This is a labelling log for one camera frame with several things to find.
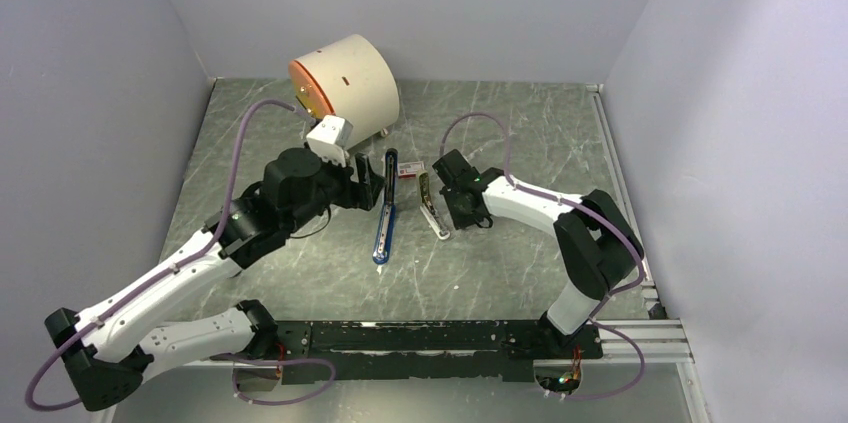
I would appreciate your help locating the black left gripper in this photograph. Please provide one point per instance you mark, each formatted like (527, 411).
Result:
(362, 193)

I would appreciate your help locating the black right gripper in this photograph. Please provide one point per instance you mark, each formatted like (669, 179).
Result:
(460, 220)

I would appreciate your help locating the red staple box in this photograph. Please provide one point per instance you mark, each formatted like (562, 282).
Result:
(410, 169)

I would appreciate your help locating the beige olive stapler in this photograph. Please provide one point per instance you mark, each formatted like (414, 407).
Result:
(429, 209)

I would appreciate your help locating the blue black stapler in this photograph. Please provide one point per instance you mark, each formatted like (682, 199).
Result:
(383, 241)

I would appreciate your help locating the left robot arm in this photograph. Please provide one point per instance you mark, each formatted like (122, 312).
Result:
(110, 349)

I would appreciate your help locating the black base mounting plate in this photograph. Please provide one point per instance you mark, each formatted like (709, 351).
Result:
(504, 349)

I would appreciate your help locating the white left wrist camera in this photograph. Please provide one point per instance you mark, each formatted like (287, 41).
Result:
(328, 140)

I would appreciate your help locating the aluminium frame rail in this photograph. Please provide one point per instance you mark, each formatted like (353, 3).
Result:
(510, 271)

